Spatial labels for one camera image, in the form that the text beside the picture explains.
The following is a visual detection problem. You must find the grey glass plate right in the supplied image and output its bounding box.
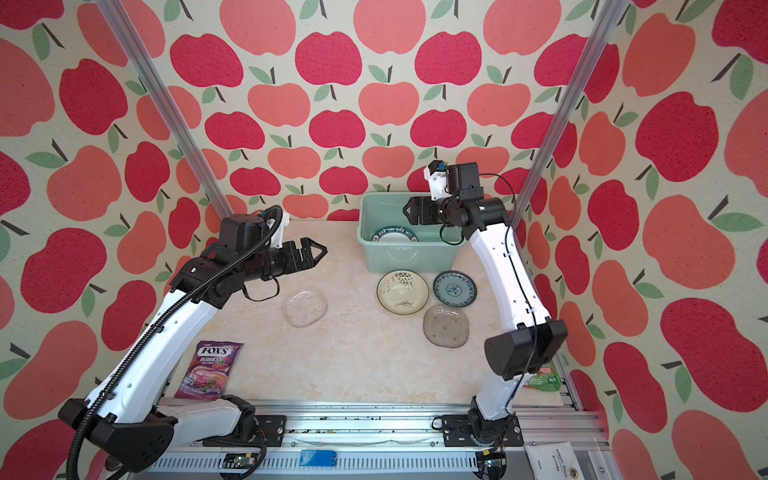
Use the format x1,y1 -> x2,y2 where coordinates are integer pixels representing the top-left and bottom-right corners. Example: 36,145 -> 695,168
422,304 -> 470,349

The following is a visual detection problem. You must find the white paper sheet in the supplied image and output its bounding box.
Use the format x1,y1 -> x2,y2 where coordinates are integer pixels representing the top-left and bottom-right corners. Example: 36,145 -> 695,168
525,442 -> 585,480

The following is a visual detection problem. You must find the blue block on rail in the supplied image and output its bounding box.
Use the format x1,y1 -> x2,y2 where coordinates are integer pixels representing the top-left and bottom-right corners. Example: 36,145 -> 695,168
299,449 -> 337,468

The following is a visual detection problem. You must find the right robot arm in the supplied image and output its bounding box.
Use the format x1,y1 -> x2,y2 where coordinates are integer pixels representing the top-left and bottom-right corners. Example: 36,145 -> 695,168
403,160 -> 568,446

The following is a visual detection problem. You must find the cream floral plate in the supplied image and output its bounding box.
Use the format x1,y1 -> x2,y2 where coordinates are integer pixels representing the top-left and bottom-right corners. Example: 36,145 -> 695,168
376,270 -> 429,315

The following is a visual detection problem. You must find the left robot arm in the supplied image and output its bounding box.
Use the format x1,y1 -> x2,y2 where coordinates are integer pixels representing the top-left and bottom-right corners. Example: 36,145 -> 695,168
58,206 -> 328,479

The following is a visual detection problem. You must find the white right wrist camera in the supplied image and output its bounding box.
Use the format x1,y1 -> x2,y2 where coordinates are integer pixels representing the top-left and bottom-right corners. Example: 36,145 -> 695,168
423,160 -> 451,201

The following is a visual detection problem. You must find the green snack bag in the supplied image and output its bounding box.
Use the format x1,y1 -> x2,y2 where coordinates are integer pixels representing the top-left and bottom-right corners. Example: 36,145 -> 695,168
525,362 -> 563,392

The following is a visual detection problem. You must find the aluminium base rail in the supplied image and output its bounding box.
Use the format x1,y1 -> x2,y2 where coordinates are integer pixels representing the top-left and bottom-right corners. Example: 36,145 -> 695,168
137,401 -> 621,479

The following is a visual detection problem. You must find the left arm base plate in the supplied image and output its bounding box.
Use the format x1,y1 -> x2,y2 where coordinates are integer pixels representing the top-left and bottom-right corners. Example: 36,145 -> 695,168
203,413 -> 288,448

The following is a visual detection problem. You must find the left aluminium frame post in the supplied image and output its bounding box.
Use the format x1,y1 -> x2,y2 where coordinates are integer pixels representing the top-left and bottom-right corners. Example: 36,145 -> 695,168
96,0 -> 233,218

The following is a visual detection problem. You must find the aluminium frame post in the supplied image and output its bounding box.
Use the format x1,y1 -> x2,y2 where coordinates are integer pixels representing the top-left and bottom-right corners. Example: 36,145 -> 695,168
510,0 -> 629,228
96,0 -> 233,218

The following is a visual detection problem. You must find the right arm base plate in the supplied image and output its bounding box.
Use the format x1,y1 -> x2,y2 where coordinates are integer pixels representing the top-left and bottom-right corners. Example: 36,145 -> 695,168
432,410 -> 524,449

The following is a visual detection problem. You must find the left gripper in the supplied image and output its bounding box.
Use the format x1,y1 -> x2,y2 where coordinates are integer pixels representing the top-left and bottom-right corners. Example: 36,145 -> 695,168
244,236 -> 330,281

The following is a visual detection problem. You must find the right aluminium frame post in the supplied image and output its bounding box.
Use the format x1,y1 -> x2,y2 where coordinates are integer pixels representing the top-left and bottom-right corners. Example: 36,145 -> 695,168
510,0 -> 629,228

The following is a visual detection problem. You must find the black corrugated cable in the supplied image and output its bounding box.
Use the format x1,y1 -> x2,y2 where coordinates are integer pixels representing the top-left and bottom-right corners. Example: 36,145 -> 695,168
65,205 -> 284,480

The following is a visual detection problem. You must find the blue patterned small plate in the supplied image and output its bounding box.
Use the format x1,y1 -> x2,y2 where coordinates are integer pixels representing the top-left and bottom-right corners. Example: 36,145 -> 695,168
433,270 -> 477,308

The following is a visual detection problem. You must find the green plastic bin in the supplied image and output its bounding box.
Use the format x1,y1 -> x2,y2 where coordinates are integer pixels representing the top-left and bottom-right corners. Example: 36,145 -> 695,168
357,192 -> 462,273

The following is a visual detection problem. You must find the purple candy bag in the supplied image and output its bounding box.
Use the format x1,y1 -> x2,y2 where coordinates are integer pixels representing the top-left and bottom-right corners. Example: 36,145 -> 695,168
174,340 -> 243,401

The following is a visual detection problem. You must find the clear glass plate left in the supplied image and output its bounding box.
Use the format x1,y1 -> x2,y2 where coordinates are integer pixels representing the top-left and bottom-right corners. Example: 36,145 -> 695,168
282,287 -> 328,328

